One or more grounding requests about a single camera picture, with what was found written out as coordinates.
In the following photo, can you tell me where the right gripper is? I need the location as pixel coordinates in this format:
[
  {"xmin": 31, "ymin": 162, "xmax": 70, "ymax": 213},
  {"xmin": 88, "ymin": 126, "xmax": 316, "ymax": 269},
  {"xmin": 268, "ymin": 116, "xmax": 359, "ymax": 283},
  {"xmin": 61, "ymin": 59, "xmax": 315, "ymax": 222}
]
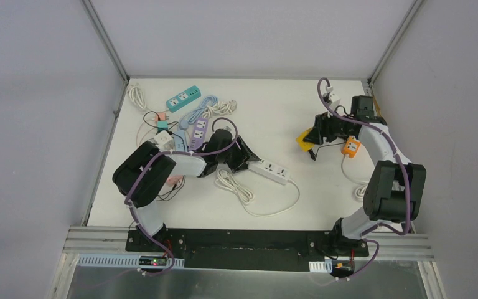
[{"xmin": 304, "ymin": 108, "xmax": 354, "ymax": 145}]

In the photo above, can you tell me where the yellow pink cube socket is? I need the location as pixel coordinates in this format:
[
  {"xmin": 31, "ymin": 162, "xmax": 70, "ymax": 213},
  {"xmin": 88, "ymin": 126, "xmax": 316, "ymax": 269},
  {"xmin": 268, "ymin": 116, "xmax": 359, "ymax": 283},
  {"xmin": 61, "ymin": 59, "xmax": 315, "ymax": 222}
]
[{"xmin": 296, "ymin": 128, "xmax": 316, "ymax": 153}]

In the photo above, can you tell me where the white usb power strip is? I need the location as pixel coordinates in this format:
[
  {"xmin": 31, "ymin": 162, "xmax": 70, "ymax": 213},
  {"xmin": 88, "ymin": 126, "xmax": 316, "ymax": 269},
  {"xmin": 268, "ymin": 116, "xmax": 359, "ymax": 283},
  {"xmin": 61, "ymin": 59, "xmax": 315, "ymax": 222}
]
[{"xmin": 248, "ymin": 159, "xmax": 291, "ymax": 185}]

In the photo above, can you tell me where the orange power strip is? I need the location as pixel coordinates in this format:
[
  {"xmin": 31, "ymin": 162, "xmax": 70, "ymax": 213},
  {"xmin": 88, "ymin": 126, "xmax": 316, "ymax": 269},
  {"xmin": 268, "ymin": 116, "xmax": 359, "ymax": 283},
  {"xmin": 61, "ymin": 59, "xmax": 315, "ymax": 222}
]
[{"xmin": 341, "ymin": 135, "xmax": 361, "ymax": 158}]

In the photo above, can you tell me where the purple power strip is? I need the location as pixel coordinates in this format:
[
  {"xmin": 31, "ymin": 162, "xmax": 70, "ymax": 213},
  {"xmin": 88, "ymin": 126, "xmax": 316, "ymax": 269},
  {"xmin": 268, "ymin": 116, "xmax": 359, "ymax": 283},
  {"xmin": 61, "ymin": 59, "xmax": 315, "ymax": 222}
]
[{"xmin": 188, "ymin": 118, "xmax": 209, "ymax": 151}]

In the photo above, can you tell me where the white cube socket adapter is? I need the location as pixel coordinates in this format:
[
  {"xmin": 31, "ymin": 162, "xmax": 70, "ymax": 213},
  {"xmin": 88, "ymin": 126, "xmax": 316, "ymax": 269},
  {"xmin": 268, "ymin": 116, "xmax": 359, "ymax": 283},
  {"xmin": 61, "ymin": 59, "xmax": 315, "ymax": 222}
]
[{"xmin": 152, "ymin": 130, "xmax": 175, "ymax": 151}]

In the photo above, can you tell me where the teal plug adapter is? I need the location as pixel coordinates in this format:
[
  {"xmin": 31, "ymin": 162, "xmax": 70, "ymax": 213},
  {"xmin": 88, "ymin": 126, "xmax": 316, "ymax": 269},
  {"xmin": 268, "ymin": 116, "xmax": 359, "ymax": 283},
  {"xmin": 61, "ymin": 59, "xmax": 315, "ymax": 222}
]
[{"xmin": 156, "ymin": 120, "xmax": 169, "ymax": 130}]

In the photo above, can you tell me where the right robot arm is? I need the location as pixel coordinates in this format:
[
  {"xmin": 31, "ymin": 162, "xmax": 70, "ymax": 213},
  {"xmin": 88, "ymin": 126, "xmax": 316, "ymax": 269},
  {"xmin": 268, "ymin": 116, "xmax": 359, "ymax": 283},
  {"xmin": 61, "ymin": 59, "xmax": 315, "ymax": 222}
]
[{"xmin": 303, "ymin": 93, "xmax": 426, "ymax": 255}]

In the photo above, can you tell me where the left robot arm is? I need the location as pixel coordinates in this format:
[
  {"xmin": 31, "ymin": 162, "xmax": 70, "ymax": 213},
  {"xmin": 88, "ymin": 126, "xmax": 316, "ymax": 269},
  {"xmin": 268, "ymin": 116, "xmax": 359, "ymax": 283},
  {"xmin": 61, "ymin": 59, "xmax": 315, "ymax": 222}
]
[{"xmin": 112, "ymin": 129, "xmax": 261, "ymax": 252}]

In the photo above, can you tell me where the small pink plug charger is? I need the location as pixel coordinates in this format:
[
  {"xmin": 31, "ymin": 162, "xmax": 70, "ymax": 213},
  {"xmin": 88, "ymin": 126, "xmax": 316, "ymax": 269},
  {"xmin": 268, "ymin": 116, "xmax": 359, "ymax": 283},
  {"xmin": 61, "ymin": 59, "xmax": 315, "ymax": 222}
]
[{"xmin": 154, "ymin": 113, "xmax": 168, "ymax": 123}]

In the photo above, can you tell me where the light blue power strip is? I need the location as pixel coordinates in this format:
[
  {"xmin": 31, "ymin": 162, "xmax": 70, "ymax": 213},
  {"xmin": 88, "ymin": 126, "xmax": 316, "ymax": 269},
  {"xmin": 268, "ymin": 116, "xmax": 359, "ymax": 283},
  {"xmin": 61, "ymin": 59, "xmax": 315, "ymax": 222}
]
[{"xmin": 172, "ymin": 130, "xmax": 187, "ymax": 152}]

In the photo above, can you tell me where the pink cube adapter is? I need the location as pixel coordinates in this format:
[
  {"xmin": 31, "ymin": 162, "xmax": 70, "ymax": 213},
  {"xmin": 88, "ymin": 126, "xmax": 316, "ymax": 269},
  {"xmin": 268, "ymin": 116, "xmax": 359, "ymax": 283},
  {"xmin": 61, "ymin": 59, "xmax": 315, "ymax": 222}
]
[{"xmin": 166, "ymin": 176, "xmax": 184, "ymax": 186}]

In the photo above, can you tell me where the teal power strip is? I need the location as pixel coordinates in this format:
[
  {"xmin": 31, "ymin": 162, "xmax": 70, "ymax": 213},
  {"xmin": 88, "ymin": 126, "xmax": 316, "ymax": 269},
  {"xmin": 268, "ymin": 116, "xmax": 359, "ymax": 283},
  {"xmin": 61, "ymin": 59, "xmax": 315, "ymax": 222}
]
[{"xmin": 166, "ymin": 85, "xmax": 201, "ymax": 112}]

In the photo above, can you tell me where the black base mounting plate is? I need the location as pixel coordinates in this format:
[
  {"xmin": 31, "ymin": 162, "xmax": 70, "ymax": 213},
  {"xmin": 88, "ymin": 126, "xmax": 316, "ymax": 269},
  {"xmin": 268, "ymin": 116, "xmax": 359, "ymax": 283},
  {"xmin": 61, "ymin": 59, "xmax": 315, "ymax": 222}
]
[{"xmin": 125, "ymin": 228, "xmax": 369, "ymax": 272}]

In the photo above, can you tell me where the thin black cable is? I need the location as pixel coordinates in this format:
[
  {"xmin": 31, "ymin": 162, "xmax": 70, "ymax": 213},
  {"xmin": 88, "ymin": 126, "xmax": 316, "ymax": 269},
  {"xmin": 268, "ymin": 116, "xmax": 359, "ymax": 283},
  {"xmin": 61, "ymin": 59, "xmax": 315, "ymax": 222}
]
[{"xmin": 308, "ymin": 141, "xmax": 347, "ymax": 162}]

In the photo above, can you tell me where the white coiled cable centre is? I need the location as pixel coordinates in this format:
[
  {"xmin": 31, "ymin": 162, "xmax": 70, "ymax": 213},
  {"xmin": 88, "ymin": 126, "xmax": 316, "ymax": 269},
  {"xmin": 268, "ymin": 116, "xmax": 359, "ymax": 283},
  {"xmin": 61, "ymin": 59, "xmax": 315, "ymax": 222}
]
[{"xmin": 215, "ymin": 169, "xmax": 301, "ymax": 218}]

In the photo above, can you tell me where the white coiled cable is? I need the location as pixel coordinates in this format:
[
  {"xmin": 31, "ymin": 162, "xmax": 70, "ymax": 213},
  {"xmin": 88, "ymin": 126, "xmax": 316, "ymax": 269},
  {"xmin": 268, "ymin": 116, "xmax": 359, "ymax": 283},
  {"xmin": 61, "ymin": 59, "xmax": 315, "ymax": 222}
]
[
  {"xmin": 128, "ymin": 83, "xmax": 148, "ymax": 112},
  {"xmin": 215, "ymin": 169, "xmax": 301, "ymax": 218},
  {"xmin": 340, "ymin": 156, "xmax": 368, "ymax": 202}
]

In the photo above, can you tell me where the white cable of purple strip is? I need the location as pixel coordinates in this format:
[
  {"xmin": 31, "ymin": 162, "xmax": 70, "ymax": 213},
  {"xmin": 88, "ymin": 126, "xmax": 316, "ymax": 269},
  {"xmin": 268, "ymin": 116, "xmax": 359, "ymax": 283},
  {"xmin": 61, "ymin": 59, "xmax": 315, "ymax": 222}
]
[{"xmin": 199, "ymin": 98, "xmax": 238, "ymax": 120}]

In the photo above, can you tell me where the light blue coiled cable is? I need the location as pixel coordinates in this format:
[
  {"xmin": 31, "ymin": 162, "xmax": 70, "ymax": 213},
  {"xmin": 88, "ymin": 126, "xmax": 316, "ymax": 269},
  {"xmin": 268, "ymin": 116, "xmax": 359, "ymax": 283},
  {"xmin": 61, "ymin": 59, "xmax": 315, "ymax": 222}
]
[{"xmin": 179, "ymin": 95, "xmax": 220, "ymax": 131}]

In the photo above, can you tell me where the white coiled cable right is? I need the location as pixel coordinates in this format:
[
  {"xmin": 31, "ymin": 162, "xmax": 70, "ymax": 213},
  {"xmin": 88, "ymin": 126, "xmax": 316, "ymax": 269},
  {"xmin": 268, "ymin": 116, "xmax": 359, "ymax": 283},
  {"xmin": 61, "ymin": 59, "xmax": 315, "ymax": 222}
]
[{"xmin": 340, "ymin": 156, "xmax": 368, "ymax": 202}]

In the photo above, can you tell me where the white coiled cable left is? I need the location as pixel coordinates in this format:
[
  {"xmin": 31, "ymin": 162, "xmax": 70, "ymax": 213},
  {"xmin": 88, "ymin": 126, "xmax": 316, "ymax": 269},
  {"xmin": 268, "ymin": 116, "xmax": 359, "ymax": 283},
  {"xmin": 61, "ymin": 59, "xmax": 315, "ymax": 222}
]
[{"xmin": 128, "ymin": 83, "xmax": 148, "ymax": 112}]

